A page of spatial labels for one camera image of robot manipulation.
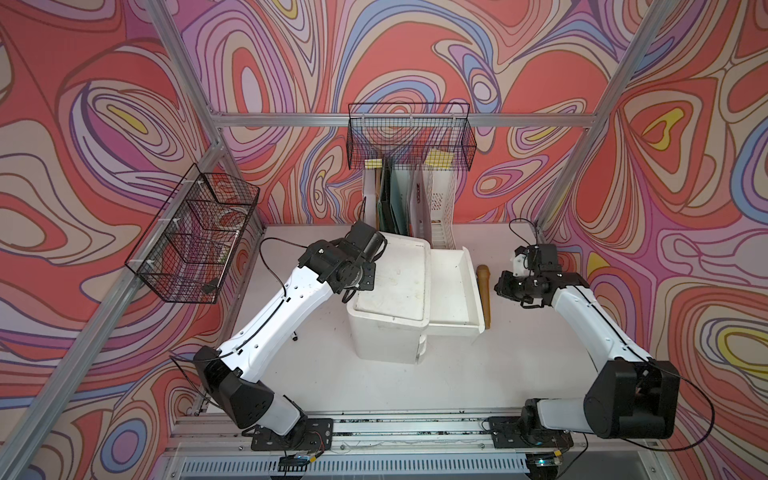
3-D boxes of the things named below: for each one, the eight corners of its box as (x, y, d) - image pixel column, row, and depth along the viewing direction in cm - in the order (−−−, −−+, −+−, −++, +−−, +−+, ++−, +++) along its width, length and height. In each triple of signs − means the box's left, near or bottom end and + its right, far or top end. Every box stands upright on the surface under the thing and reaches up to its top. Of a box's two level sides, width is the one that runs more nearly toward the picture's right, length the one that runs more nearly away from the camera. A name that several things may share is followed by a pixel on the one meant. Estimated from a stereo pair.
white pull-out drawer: (423, 361, 86) (433, 326, 69) (418, 290, 102) (424, 247, 85) (468, 361, 86) (489, 326, 69) (456, 290, 102) (470, 247, 85)
